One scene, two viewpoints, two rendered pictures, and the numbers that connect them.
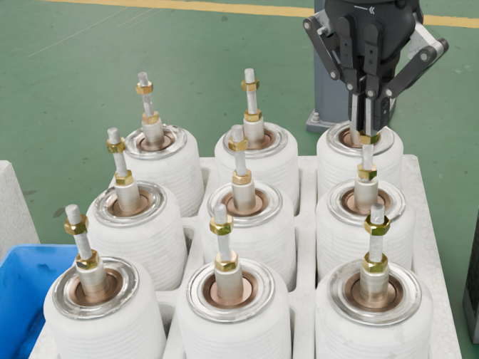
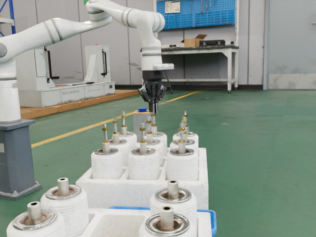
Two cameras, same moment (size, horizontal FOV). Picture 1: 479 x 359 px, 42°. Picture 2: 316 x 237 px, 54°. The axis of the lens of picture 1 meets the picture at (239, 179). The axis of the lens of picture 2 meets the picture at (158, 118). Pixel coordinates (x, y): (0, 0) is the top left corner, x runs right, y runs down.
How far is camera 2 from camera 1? 116 cm
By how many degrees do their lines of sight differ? 86
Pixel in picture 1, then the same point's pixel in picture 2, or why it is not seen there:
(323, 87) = (18, 175)
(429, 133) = (47, 179)
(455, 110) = (36, 174)
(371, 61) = (157, 93)
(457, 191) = not seen: hidden behind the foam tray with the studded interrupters
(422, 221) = not seen: hidden behind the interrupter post
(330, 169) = (130, 141)
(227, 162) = (124, 145)
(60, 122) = not seen: outside the picture
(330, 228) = (161, 138)
